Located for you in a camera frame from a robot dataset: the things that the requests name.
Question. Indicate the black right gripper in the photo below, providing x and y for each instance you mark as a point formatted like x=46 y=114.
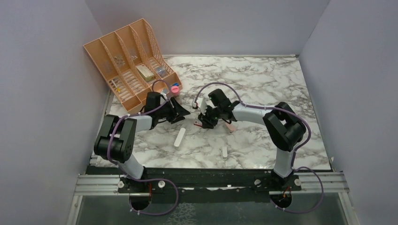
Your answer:
x=206 y=123

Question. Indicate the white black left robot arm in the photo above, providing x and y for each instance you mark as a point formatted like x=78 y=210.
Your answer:
x=116 y=136

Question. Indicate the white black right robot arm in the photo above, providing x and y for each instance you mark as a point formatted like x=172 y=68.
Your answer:
x=286 y=129

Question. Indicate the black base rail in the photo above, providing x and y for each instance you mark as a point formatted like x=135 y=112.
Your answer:
x=165 y=185

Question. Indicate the pink cap glue bottle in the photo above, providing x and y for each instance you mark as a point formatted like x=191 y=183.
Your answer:
x=175 y=91

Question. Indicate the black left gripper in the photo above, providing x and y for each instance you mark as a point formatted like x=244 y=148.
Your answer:
x=177 y=108

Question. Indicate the clear bag of clips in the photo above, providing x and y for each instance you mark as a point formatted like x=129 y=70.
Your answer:
x=161 y=71

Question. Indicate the yellow green box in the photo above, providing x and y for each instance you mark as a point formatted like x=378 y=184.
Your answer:
x=145 y=72

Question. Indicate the red staple box sleeve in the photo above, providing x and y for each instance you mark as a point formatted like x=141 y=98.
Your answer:
x=197 y=123

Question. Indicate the long white stapler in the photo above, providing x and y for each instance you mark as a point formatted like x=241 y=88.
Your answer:
x=179 y=137

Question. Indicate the peach plastic desk organizer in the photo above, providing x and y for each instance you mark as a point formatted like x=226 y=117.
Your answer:
x=116 y=56

